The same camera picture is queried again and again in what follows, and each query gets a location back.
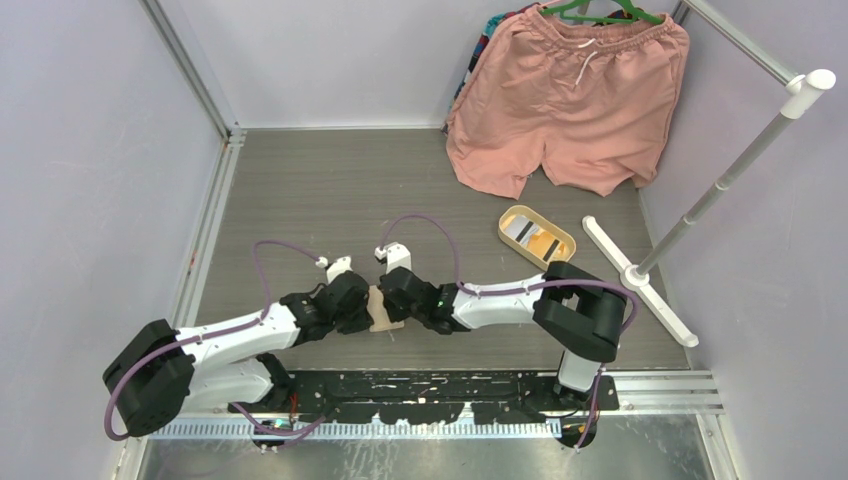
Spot yellow oval tray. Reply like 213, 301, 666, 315
497, 205, 577, 271

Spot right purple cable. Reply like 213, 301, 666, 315
378, 213, 639, 452

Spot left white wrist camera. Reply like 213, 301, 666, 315
315, 256, 352, 284

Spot beige leather card holder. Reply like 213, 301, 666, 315
366, 285, 405, 333

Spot white card with black stripe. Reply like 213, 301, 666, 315
504, 215, 539, 245

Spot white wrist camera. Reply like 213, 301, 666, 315
374, 242, 412, 273
315, 256, 352, 284

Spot white clothes rack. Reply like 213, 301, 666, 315
582, 0, 837, 348

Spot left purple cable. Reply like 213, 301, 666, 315
104, 239, 333, 453

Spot purple cable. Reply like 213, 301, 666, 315
104, 239, 333, 453
378, 213, 639, 452

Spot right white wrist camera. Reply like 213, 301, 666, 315
374, 242, 412, 273

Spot green clothes hanger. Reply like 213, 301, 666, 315
540, 0, 664, 26

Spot colourful garment behind shorts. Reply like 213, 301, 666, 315
448, 2, 540, 112

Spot yellow card with dark stripe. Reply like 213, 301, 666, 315
527, 231, 571, 262

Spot pink shorts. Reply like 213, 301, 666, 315
445, 5, 690, 199

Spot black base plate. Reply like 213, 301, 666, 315
205, 370, 620, 425

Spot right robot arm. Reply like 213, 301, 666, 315
378, 261, 636, 411

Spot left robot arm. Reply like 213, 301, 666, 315
102, 271, 372, 440

